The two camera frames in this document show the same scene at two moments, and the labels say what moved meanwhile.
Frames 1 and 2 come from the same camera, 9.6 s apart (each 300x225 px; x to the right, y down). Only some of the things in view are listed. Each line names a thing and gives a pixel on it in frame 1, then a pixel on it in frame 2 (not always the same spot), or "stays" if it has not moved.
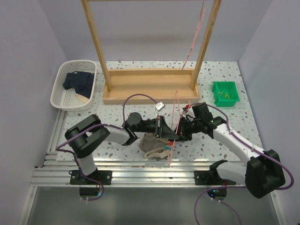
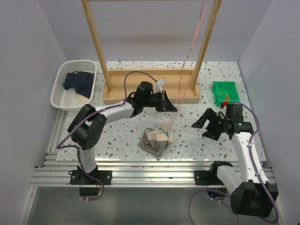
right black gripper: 182,133 -> 208,115
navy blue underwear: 82,82 stays
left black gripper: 165,130 -> 165,105
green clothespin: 226,95 stays
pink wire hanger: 199,27 stays
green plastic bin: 225,93 stays
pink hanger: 177,126 -> 180,98
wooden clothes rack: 152,86 stays
